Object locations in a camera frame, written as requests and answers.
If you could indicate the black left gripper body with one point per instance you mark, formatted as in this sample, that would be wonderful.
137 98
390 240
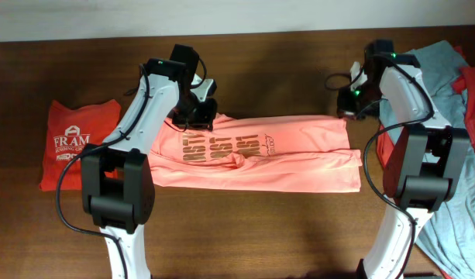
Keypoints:
191 112

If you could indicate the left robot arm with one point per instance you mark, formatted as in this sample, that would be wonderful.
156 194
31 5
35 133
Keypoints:
117 185

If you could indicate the red garment under grey shirt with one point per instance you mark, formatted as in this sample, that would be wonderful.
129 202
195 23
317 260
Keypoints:
450 81

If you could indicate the pink printed t-shirt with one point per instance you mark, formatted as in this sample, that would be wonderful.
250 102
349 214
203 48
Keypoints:
295 153

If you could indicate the folded red printed t-shirt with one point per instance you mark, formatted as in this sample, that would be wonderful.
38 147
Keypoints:
69 131

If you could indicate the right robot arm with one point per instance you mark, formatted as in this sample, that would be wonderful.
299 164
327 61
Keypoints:
423 169

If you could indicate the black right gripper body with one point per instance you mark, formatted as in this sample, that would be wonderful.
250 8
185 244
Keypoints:
364 100

